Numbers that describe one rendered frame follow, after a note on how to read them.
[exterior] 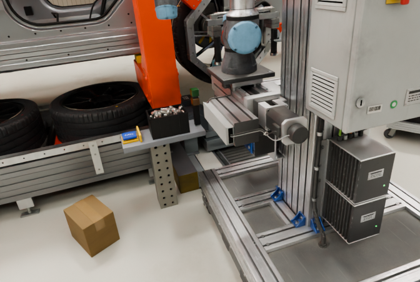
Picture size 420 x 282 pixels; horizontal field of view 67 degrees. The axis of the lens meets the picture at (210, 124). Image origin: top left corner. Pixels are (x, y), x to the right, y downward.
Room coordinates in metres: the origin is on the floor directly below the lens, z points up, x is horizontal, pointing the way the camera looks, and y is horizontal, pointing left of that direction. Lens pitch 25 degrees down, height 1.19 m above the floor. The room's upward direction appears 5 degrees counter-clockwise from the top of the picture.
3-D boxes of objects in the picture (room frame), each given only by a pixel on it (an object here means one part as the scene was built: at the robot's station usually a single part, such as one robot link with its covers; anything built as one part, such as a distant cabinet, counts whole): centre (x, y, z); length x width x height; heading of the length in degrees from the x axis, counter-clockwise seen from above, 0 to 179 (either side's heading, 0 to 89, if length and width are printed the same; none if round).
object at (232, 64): (1.31, -0.14, 0.87); 0.15 x 0.15 x 0.10
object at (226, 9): (1.83, -0.10, 1.03); 0.19 x 0.18 x 0.11; 18
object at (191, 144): (2.08, 0.15, 0.26); 0.42 x 0.18 x 0.35; 18
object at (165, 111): (1.53, 0.22, 0.51); 0.20 x 0.14 x 0.13; 106
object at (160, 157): (1.51, 0.29, 0.21); 0.10 x 0.10 x 0.42; 18
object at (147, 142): (1.52, 0.26, 0.44); 0.43 x 0.17 x 0.03; 108
